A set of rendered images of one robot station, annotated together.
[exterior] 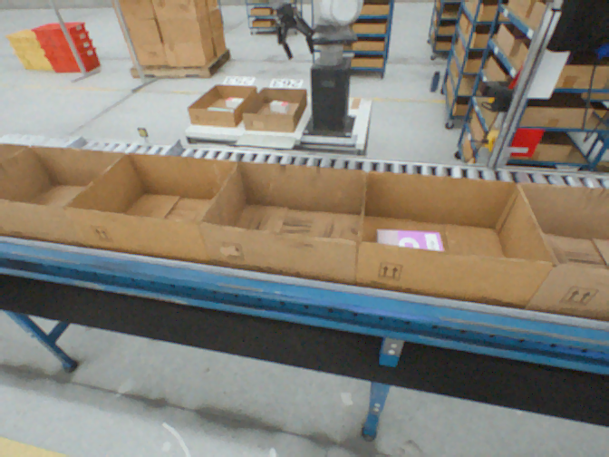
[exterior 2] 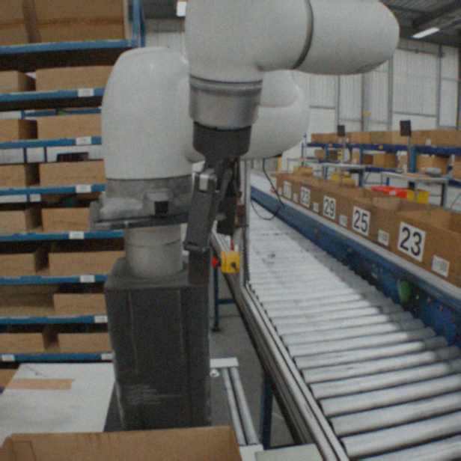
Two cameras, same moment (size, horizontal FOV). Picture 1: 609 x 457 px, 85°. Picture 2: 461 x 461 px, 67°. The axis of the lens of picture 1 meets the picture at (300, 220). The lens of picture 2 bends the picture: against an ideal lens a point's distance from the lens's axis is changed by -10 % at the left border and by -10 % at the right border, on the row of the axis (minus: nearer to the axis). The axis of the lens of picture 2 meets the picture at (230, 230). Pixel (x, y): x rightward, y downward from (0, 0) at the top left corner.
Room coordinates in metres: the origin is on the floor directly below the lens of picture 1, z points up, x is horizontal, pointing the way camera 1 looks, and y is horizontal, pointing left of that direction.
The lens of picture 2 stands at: (1.87, 0.48, 1.30)
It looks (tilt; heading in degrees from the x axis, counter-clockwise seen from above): 13 degrees down; 247
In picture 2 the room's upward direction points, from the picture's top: straight up
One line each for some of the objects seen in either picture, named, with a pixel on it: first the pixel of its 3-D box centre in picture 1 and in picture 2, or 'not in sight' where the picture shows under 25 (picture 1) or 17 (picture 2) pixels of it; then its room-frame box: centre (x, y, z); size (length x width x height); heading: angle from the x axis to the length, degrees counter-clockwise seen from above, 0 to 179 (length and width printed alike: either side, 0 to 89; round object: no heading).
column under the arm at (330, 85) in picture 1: (330, 95); (162, 344); (1.72, -0.20, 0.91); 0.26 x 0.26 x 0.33; 74
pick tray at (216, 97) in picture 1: (225, 104); not in sight; (1.98, 0.41, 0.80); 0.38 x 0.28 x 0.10; 163
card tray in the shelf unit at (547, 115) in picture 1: (542, 102); (97, 253); (1.77, -1.38, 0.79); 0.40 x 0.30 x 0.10; 167
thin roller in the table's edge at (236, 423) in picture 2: (328, 139); (230, 404); (1.58, -0.17, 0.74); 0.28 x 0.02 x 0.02; 74
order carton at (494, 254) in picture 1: (437, 234); (452, 243); (0.61, -0.35, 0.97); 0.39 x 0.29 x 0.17; 75
